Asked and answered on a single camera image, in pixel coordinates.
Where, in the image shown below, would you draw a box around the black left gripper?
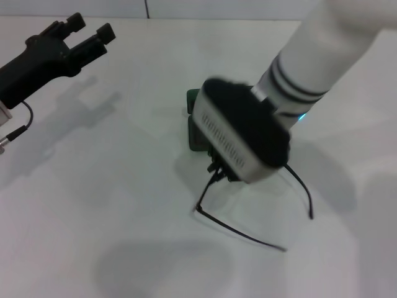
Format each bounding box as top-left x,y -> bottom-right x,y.
0,12 -> 118,110

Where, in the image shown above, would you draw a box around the green glasses case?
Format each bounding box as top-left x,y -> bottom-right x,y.
185,88 -> 215,153

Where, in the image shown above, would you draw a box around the black glasses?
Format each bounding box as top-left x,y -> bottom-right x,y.
192,163 -> 314,253

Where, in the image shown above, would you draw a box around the right camera mount bracket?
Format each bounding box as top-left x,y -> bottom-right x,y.
250,85 -> 279,109

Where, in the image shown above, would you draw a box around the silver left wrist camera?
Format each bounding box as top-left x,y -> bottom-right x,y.
0,99 -> 13,127

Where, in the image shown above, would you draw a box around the left gripper cable with connector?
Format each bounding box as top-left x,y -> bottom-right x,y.
0,101 -> 34,155

